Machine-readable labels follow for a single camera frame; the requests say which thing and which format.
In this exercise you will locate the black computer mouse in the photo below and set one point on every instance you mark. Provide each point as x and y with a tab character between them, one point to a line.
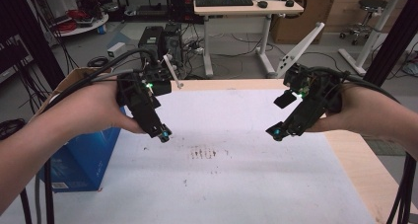
289	3
263	4

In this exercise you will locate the person's left hand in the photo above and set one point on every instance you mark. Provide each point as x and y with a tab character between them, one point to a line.
92	109

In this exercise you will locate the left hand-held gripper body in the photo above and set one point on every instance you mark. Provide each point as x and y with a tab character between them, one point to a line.
141	99

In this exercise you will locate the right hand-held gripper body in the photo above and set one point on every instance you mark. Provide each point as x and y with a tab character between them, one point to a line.
318	92

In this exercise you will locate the person's right hand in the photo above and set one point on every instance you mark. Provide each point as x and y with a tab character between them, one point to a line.
355	109

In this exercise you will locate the blue cardboard box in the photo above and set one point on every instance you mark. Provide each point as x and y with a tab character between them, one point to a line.
85	161

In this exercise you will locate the white desk leg frame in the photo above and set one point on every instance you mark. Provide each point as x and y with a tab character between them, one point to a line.
373	36

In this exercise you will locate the small white box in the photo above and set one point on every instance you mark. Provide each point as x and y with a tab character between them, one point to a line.
116	49

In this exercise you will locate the black frame post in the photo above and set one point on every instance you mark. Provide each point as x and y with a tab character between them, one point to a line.
29	33
394	39

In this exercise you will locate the round white table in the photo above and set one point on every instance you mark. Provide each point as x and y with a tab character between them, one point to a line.
90	26

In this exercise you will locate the grey floor mat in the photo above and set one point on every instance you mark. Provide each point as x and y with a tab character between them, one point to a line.
384	146

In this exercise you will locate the black round stool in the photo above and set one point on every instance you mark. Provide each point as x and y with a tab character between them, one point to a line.
371	5

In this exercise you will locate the black computer tower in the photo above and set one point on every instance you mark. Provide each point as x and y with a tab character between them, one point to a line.
150	39

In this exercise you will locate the white foam mat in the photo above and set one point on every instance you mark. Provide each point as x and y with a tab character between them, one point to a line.
203	191

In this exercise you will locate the large brown cardboard box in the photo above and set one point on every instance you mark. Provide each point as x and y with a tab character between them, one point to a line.
305	16

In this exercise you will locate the grey computer tower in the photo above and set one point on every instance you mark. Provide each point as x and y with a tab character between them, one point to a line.
173	43

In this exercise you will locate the black equipment cabinet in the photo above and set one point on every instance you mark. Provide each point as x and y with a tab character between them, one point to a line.
184	5

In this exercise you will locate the white desk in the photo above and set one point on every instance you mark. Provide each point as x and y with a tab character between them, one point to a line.
246	11

